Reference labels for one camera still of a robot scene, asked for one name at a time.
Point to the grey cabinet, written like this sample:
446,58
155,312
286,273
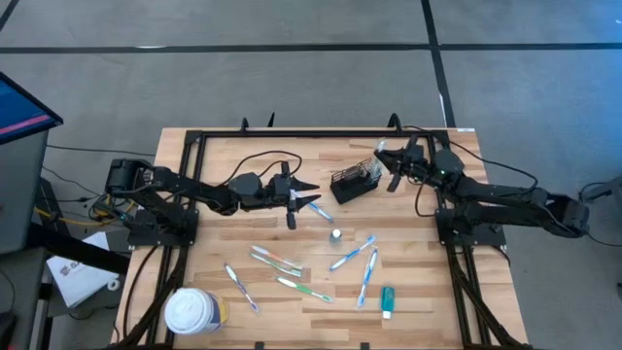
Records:
19,194

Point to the white tape roll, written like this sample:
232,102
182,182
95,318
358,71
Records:
110,284

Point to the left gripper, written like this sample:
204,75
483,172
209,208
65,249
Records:
278,189

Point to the grey stand leg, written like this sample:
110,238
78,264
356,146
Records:
607,187

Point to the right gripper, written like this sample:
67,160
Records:
419,163

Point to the white printed booklet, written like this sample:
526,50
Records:
78,284

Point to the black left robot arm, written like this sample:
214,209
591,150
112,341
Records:
194,187

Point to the white lidded wipes canister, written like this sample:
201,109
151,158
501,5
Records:
192,311

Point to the orange white toothbrush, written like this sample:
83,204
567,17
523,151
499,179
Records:
277,256

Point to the blue white toothbrush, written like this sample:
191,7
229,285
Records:
368,277
321,212
352,253

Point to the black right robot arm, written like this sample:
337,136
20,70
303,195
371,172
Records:
500,194

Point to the monitor with blue screen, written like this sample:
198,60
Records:
19,112

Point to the black aluminium table frame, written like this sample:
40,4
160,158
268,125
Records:
316,133

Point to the black desk beam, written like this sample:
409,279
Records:
73,248

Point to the white table corner label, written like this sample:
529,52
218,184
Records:
466,129

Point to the green white toothbrush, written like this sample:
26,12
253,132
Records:
303,290
274,265

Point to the purple white wrapped toothbrush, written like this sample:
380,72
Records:
240,287

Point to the teal mouthwash bottle white cap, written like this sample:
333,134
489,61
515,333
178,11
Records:
335,236

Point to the teal toothpaste tube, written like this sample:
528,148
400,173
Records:
387,299

